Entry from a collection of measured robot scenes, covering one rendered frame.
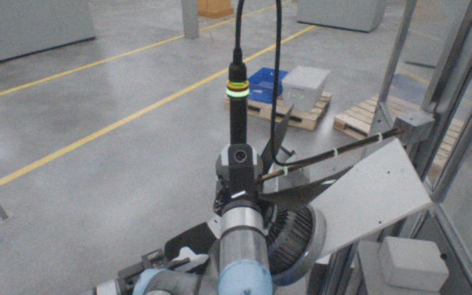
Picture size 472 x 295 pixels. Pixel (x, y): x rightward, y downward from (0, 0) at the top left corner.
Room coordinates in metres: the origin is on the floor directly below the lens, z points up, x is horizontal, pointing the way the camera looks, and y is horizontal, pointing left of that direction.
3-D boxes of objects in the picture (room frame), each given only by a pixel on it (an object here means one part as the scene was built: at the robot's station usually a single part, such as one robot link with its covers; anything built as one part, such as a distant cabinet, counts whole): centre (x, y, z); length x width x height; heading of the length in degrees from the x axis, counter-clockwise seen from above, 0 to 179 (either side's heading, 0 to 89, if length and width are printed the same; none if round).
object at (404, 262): (0.65, -0.60, 0.92); 0.17 x 0.16 x 0.11; 82
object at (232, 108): (0.55, 0.00, 1.49); 0.03 x 0.03 x 0.21
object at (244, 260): (0.27, -0.01, 1.44); 0.11 x 0.08 x 0.09; 2
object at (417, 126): (0.83, -0.56, 1.35); 0.10 x 0.07 x 0.09; 117
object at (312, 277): (0.72, -0.37, 0.73); 0.15 x 0.09 x 0.22; 82
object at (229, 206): (0.43, -0.01, 1.44); 0.12 x 0.08 x 0.09; 2
